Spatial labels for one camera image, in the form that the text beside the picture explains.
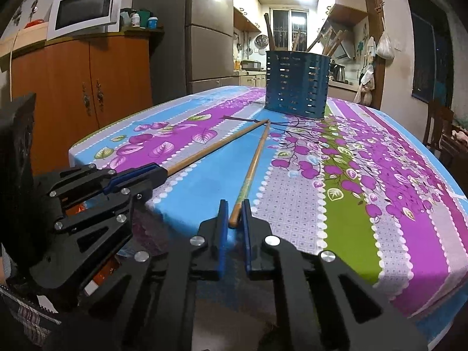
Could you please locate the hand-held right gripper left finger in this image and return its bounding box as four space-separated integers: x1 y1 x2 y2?
51 199 229 351

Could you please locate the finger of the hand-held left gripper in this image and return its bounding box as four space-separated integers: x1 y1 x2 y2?
37 188 145 276
37 164 168 209

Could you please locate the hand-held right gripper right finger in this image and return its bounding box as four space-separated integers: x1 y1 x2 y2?
243 199 428 351

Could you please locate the blue slotted utensil holder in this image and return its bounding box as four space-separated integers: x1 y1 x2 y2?
264 49 331 121

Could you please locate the orange wooden cabinet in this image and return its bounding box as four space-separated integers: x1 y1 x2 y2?
0 29 164 176

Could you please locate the floral striped tablecloth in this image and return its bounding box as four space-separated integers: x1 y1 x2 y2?
69 86 468 340

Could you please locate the beige box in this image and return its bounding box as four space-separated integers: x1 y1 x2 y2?
0 22 48 57

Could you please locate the grey refrigerator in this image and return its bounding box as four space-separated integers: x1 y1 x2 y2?
132 0 235 97

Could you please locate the white microwave oven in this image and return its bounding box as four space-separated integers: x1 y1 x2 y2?
46 0 122 41

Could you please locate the hanging bags bundle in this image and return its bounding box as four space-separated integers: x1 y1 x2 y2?
354 37 377 105

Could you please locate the range hood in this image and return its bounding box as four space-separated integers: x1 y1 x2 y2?
329 37 355 61

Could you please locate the wooden chair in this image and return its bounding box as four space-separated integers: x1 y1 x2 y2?
422 99 456 154

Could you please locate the white plastic bag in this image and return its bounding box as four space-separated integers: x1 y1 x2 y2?
376 31 395 60

